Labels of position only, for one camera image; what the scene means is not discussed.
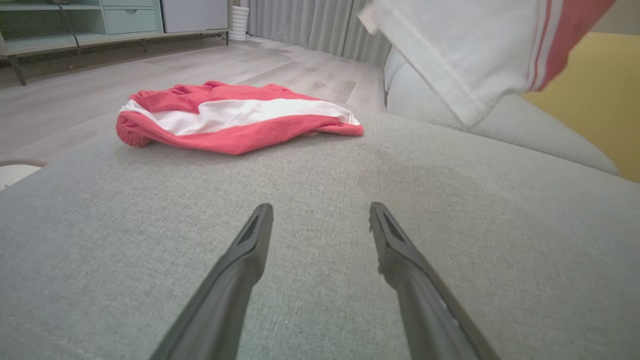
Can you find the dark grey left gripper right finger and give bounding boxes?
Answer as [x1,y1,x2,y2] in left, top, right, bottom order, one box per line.
[369,202,501,360]

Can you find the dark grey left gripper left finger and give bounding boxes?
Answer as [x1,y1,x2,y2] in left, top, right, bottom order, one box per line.
[150,203,275,360]

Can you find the red white garment thin stripes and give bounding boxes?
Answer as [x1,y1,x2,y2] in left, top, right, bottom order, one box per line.
[357,0,618,127]

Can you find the red garment broad white stripe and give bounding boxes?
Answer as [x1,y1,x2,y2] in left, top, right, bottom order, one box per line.
[116,80,365,156]

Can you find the large grey sofa seat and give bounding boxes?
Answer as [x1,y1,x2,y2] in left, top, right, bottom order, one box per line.
[0,111,640,360]

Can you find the yellow sofa back cushion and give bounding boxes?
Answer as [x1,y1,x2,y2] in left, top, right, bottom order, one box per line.
[521,32,640,184]

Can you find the white ribbed cylinder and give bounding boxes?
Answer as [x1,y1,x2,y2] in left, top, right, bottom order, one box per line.
[228,5,250,43]

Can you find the white cabinet door panel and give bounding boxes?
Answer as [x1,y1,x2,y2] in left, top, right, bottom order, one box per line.
[160,0,230,34]

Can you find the grey pleated curtain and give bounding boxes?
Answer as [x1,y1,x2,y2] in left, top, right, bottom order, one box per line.
[247,0,392,65]

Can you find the mint green cabinet drawer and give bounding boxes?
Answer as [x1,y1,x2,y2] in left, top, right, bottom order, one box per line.
[103,8,160,35]

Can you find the mint green sideboard cabinet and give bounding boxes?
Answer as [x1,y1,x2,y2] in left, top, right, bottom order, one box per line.
[0,0,232,86]

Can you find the black cable on cabinet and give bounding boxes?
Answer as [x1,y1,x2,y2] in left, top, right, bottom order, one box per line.
[50,0,82,49]

